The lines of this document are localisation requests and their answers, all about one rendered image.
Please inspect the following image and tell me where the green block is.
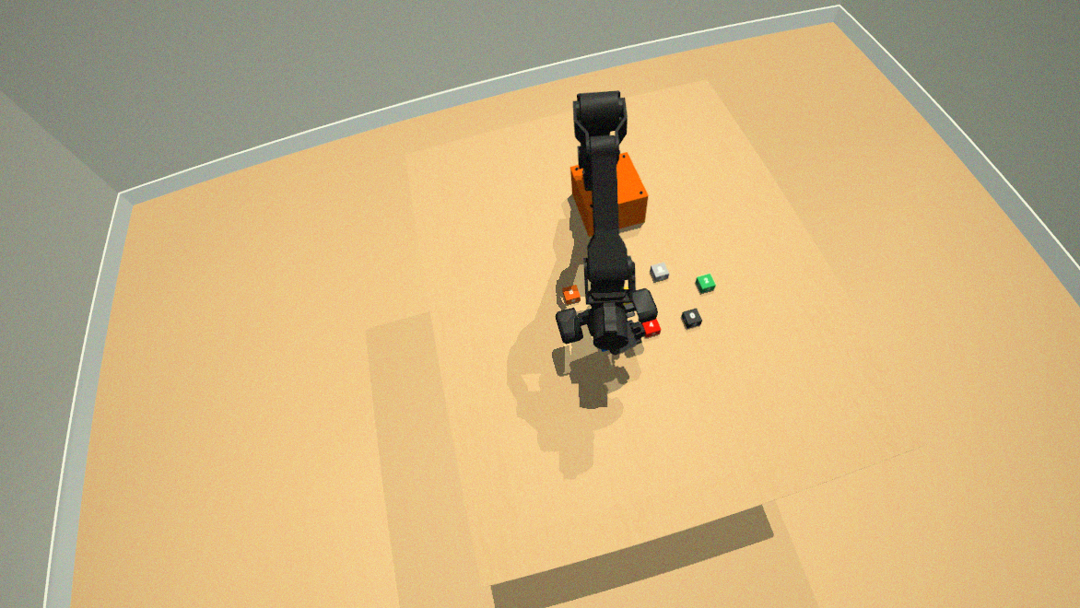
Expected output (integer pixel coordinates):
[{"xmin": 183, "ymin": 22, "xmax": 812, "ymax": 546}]
[{"xmin": 696, "ymin": 274, "xmax": 715, "ymax": 293}]

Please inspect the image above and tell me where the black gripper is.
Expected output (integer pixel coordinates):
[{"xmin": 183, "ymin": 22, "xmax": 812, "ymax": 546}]
[{"xmin": 556, "ymin": 287, "xmax": 658, "ymax": 344}]

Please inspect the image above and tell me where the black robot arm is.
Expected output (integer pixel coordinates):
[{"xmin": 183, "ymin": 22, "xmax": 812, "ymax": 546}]
[{"xmin": 572, "ymin": 90, "xmax": 645, "ymax": 355}]

